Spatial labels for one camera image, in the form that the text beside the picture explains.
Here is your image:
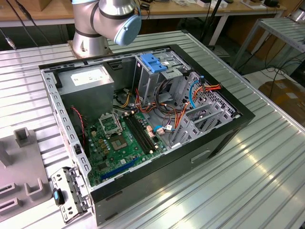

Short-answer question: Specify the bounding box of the blue data wire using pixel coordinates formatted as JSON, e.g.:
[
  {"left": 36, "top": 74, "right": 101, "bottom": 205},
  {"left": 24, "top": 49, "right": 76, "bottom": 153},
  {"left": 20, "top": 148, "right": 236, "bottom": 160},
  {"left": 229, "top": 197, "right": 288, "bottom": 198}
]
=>
[{"left": 189, "top": 76, "right": 205, "bottom": 109}]

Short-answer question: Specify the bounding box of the orange power wire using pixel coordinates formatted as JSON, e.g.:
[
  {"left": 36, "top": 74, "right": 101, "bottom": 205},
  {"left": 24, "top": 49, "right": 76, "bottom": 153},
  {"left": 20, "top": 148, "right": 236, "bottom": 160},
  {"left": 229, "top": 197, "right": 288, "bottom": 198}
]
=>
[{"left": 175, "top": 82, "right": 222, "bottom": 131}]

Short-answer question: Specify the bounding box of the grey metal disk bay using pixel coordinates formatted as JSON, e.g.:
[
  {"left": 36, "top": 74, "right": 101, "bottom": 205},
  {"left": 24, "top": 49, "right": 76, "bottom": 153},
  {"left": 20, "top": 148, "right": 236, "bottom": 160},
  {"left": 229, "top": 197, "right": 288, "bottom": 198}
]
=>
[{"left": 170, "top": 71, "right": 240, "bottom": 148}]

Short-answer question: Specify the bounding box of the black RAM slot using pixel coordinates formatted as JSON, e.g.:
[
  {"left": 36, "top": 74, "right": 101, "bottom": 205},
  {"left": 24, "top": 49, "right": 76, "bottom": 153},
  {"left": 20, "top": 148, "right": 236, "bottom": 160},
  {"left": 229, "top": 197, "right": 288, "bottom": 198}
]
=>
[
  {"left": 123, "top": 116, "right": 149, "bottom": 155},
  {"left": 134, "top": 113, "right": 160, "bottom": 150},
  {"left": 131, "top": 114, "right": 156, "bottom": 151},
  {"left": 127, "top": 115, "right": 153, "bottom": 153}
]

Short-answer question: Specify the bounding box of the grey optical drive cage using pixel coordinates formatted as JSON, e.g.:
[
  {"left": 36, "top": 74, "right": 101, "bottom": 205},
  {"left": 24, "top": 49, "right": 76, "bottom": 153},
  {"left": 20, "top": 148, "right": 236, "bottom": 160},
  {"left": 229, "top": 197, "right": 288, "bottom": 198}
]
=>
[{"left": 133, "top": 49, "right": 191, "bottom": 105}]

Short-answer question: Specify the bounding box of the CPU socket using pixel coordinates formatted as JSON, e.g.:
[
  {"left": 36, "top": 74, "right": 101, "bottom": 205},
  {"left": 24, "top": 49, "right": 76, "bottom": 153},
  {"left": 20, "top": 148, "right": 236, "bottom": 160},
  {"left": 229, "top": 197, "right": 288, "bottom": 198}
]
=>
[{"left": 109, "top": 135, "right": 131, "bottom": 151}]

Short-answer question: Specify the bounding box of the metal socket cover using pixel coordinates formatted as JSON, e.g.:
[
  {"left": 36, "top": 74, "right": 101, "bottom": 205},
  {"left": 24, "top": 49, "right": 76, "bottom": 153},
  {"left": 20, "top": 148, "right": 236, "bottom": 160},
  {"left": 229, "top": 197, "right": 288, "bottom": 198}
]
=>
[{"left": 99, "top": 112, "right": 123, "bottom": 138}]

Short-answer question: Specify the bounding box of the blue plastic drive latch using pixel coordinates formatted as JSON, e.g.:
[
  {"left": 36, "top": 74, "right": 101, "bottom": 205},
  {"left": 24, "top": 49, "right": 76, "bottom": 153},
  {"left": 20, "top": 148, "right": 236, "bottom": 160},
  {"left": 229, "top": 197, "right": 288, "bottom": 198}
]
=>
[{"left": 140, "top": 53, "right": 169, "bottom": 74}]

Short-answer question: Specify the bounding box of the green motherboard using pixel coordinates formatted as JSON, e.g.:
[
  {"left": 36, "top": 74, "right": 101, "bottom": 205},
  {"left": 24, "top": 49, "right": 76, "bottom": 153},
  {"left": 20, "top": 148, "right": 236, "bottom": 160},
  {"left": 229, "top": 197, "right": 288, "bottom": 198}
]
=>
[{"left": 84, "top": 111, "right": 167, "bottom": 188}]

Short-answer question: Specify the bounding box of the blue expansion slot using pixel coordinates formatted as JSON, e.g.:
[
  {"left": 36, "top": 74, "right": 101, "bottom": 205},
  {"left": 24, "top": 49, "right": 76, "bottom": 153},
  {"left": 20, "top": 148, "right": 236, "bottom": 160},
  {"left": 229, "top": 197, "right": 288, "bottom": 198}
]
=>
[{"left": 100, "top": 156, "right": 140, "bottom": 181}]

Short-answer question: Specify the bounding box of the grey power supply unit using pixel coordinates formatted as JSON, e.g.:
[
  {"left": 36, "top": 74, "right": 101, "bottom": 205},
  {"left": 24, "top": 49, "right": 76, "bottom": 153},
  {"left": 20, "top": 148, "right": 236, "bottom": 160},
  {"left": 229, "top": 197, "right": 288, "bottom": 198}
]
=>
[{"left": 56, "top": 63, "right": 115, "bottom": 125}]

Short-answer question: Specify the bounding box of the black open PC case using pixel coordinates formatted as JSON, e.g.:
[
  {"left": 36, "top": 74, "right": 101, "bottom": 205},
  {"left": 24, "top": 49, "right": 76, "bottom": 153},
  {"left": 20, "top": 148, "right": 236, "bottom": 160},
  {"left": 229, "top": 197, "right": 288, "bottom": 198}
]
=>
[{"left": 38, "top": 43, "right": 256, "bottom": 227}]

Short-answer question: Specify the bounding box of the black case fan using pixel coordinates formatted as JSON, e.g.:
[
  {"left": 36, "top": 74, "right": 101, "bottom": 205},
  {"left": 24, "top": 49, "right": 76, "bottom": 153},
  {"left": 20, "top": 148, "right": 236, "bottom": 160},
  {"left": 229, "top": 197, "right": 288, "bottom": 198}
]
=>
[{"left": 70, "top": 108, "right": 91, "bottom": 158}]

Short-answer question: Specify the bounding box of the wooden desk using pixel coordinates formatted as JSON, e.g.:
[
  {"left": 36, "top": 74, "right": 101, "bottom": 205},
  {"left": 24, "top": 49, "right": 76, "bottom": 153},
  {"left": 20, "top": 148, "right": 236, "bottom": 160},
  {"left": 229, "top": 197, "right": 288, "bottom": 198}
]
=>
[{"left": 0, "top": 0, "right": 288, "bottom": 28}]

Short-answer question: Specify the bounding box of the black latch with blue tab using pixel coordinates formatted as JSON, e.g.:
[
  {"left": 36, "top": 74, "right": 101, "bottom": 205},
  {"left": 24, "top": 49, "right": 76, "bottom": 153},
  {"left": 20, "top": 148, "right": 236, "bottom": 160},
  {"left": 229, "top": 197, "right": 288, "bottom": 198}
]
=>
[{"left": 52, "top": 187, "right": 65, "bottom": 206}]

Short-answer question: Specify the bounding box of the brown cardboard box on floor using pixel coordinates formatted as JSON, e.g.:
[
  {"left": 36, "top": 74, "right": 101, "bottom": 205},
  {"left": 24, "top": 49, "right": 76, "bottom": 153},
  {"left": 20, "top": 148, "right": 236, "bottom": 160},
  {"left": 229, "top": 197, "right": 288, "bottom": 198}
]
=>
[{"left": 258, "top": 80, "right": 305, "bottom": 120}]

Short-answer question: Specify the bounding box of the grey parts rack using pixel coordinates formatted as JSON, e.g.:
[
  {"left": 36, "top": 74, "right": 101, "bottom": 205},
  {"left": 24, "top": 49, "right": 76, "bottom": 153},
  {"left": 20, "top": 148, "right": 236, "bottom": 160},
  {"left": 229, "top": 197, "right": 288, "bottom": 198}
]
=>
[{"left": 0, "top": 127, "right": 54, "bottom": 215}]

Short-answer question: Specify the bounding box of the metal slat side table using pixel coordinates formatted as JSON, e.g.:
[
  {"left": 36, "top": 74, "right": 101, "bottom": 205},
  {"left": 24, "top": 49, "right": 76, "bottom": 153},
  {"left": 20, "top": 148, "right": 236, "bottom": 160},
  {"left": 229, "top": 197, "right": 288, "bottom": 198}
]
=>
[{"left": 232, "top": 16, "right": 305, "bottom": 70}]

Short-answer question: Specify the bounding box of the brown cardboard box on desk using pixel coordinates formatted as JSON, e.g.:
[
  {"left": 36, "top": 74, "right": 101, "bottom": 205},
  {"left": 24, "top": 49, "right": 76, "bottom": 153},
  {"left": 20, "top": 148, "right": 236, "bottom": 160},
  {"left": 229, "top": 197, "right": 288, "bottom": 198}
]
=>
[{"left": 30, "top": 0, "right": 53, "bottom": 12}]

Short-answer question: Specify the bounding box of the orange red wire bundle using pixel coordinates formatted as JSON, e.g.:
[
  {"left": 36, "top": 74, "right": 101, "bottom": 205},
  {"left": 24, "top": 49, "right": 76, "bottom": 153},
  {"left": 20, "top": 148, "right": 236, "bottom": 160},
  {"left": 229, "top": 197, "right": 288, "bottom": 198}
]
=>
[{"left": 134, "top": 88, "right": 177, "bottom": 120}]

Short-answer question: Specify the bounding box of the yellow black power wire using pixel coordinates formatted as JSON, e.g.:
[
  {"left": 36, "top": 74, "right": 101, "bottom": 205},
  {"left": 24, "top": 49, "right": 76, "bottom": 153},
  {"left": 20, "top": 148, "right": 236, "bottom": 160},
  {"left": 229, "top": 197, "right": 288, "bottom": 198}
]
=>
[{"left": 114, "top": 92, "right": 132, "bottom": 108}]

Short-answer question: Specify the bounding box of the red black fan wire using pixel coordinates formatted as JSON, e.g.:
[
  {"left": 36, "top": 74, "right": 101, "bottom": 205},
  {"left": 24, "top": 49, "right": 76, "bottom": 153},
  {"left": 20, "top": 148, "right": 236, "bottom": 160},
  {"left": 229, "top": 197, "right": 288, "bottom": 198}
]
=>
[{"left": 71, "top": 106, "right": 87, "bottom": 147}]

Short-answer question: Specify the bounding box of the metal slot retainer bracket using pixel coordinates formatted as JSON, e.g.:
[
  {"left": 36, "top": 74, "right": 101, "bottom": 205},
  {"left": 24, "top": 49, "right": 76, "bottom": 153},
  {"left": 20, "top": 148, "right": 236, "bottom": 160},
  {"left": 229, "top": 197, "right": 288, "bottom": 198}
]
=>
[{"left": 51, "top": 167, "right": 93, "bottom": 224}]

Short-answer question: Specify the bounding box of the grey cable with metal plug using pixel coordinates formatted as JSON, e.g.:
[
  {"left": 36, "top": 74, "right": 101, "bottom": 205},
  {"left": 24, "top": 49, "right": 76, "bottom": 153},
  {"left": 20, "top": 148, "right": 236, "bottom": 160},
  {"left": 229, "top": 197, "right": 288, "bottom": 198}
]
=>
[{"left": 0, "top": 26, "right": 17, "bottom": 50}]

